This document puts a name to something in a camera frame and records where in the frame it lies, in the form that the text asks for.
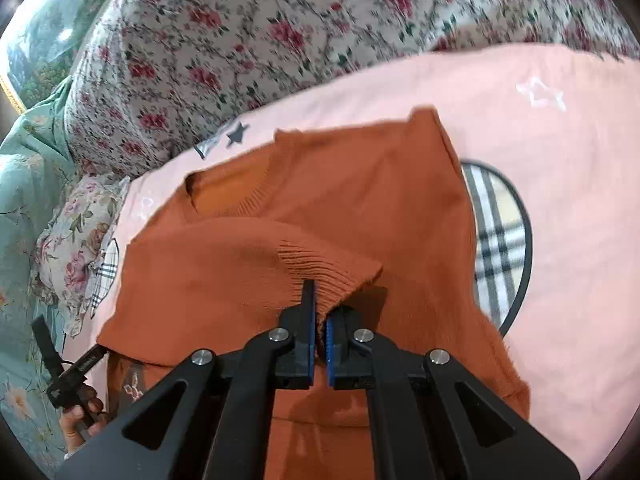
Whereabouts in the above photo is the teal floral blanket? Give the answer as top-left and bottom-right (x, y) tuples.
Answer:
(0, 77), (108, 463)

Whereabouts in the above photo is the orange knit sweater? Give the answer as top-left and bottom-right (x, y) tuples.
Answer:
(97, 107), (531, 480)

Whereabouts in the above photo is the floral ruffled pillow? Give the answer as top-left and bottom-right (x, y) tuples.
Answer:
(30, 175), (131, 336)

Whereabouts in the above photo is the framed landscape wall picture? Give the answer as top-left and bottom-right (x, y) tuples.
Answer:
(2, 0), (131, 116)

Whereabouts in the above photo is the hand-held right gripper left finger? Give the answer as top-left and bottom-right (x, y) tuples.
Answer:
(55, 279), (317, 480)

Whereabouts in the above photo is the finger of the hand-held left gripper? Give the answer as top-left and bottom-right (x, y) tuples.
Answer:
(59, 344), (110, 386)
(31, 316), (64, 377)

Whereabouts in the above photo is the white rose-print quilt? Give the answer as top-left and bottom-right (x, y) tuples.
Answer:
(65, 0), (640, 181)

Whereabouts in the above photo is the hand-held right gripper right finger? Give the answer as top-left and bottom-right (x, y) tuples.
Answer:
(326, 309), (581, 480)

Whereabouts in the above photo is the person's left hand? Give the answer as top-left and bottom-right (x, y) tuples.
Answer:
(59, 394), (108, 457)

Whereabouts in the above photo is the pink bed sheet with hearts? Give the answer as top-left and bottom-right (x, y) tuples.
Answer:
(65, 42), (640, 480)

